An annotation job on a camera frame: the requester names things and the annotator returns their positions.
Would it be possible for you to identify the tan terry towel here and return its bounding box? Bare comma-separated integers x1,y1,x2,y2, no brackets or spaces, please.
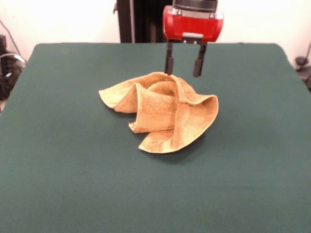
98,71,219,154

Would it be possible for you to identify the black floor device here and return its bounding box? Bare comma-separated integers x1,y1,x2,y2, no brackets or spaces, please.
295,56,311,92

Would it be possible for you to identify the black cable heap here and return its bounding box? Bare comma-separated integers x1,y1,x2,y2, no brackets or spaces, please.
0,50,26,100

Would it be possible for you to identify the dark green table cloth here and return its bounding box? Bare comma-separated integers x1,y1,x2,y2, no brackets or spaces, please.
0,42,311,233

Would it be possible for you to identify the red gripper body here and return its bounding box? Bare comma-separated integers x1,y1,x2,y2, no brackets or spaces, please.
162,5,225,45

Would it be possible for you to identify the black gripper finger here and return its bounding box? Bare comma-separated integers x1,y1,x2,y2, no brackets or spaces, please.
193,42,208,78
164,39,175,75

